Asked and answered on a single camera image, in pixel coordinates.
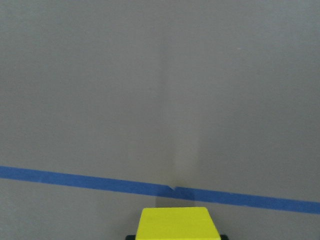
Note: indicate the blue tape line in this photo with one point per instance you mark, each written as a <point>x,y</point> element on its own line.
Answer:
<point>159,190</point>

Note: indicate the yellow cube block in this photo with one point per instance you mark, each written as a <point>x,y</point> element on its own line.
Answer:
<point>176,223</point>

